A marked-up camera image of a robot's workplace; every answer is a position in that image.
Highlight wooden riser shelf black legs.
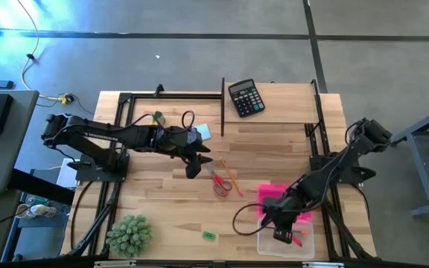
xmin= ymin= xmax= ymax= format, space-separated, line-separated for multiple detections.
xmin=220 ymin=77 xmax=326 ymax=137

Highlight red-handled scissors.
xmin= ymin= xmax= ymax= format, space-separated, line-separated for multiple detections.
xmin=204 ymin=160 xmax=234 ymax=198

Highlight grey desk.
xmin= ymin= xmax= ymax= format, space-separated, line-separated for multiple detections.
xmin=0 ymin=89 xmax=39 ymax=264

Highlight blue sticky note pad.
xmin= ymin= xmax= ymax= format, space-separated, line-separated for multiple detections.
xmin=195 ymin=124 xmax=212 ymax=141

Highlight silver metal bracket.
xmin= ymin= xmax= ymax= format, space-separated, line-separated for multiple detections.
xmin=94 ymin=260 xmax=137 ymax=268
xmin=302 ymin=261 xmax=345 ymax=268

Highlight green artificial plant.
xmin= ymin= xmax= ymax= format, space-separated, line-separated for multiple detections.
xmin=105 ymin=214 xmax=153 ymax=258

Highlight black aluminium table frame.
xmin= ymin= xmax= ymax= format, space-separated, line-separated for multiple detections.
xmin=60 ymin=83 xmax=379 ymax=268

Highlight yellow green crayon box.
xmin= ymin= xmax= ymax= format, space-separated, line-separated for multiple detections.
xmin=151 ymin=110 xmax=166 ymax=127

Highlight black desk calculator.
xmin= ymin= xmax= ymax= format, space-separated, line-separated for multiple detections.
xmin=227 ymin=78 xmax=266 ymax=118

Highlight clear pencil case pink lid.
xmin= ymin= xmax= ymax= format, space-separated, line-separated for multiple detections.
xmin=255 ymin=183 xmax=316 ymax=260

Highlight blue grey storage cart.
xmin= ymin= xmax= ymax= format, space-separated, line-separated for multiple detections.
xmin=0 ymin=191 xmax=73 ymax=264

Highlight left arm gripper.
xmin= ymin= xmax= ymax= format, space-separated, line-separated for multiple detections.
xmin=155 ymin=126 xmax=214 ymax=179

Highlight black angled beam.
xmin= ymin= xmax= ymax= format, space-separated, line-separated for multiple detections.
xmin=7 ymin=168 xmax=76 ymax=206

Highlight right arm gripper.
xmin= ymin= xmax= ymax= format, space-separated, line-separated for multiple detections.
xmin=261 ymin=196 xmax=302 ymax=246

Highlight white floor cable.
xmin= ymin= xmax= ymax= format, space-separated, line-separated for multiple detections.
xmin=16 ymin=0 xmax=66 ymax=101

